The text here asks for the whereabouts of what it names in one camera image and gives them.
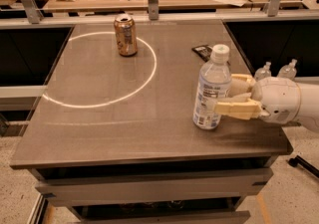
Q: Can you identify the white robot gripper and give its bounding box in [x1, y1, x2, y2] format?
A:
[213, 74, 301, 124]

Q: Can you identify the clear plastic water bottle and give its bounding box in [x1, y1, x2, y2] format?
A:
[192, 44, 232, 129]

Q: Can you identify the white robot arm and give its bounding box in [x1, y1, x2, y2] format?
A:
[212, 74, 319, 132]

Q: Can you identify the small clear bottle left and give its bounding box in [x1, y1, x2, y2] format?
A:
[254, 62, 271, 81]

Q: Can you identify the black snack wrapper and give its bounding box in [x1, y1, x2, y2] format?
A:
[192, 45, 212, 62]

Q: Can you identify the black stand leg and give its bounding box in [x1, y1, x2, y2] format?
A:
[288, 155, 319, 178]

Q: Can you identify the gold soda can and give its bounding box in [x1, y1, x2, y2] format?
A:
[114, 13, 138, 57]

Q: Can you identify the grey table drawer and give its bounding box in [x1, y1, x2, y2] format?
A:
[36, 168, 273, 206]

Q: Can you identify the grey metal bracket left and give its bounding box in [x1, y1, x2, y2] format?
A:
[20, 0, 43, 24]

